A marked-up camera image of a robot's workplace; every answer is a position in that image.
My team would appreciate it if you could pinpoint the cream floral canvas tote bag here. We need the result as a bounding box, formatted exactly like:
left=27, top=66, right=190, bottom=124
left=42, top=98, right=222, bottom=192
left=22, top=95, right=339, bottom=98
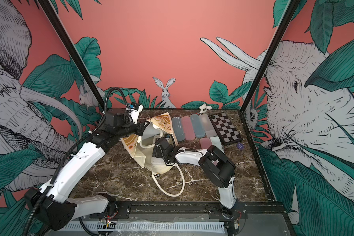
left=121, top=112, right=185, bottom=197

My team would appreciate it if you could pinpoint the pink pencil case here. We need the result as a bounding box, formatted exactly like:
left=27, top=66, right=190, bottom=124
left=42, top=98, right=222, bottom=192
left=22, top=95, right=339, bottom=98
left=200, top=137, right=212, bottom=149
left=181, top=116, right=196, bottom=141

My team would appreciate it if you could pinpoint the translucent white pencil case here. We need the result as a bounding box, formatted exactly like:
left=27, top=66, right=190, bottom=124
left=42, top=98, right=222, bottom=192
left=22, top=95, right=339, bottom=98
left=199, top=114, right=217, bottom=138

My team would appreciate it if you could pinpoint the pale mint case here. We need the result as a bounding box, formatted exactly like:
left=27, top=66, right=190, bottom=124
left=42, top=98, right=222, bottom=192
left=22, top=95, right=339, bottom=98
left=210, top=136, right=225, bottom=153

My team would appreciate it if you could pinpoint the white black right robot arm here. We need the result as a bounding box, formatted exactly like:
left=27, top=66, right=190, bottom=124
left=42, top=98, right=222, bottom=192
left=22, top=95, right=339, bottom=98
left=152, top=137, right=237, bottom=209

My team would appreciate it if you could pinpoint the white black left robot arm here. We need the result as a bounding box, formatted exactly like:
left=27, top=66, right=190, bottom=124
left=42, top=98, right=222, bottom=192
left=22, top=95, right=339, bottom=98
left=22, top=121, right=150, bottom=236

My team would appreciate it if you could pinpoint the light teal case in bag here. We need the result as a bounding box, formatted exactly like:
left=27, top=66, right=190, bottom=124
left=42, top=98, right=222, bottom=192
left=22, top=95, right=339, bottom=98
left=172, top=117, right=185, bottom=142

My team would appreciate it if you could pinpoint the small white toy figure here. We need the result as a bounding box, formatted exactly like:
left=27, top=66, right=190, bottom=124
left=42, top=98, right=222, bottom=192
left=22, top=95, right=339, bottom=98
left=199, top=103, right=212, bottom=115

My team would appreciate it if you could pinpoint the black white chessboard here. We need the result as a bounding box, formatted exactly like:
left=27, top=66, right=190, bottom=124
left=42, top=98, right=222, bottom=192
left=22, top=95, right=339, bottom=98
left=208, top=113, right=243, bottom=146

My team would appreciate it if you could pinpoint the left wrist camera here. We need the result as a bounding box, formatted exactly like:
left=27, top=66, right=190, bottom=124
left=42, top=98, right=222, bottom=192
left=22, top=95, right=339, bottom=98
left=105, top=101, right=144, bottom=127

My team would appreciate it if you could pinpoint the black corrugated left cable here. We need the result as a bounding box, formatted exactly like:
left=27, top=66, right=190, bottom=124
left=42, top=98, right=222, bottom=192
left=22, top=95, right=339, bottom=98
left=22, top=87, right=129, bottom=236

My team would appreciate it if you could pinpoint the black front mounting rail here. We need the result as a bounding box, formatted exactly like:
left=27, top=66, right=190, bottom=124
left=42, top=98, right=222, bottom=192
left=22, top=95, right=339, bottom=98
left=64, top=201, right=285, bottom=220

